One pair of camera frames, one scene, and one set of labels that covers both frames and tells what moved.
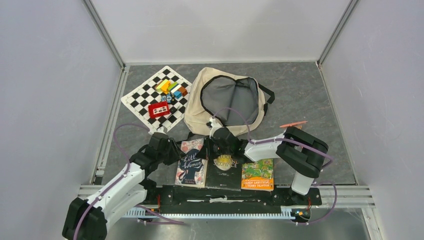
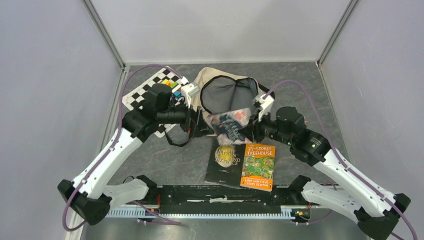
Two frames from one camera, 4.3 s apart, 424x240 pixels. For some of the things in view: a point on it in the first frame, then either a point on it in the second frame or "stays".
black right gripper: (210, 152) to (256, 129)
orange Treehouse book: (258, 176) stays
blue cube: (177, 94) stays
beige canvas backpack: (239, 102) stays
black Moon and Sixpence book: (224, 171) stays
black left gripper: (177, 153) to (194, 123)
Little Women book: (192, 171) to (231, 127)
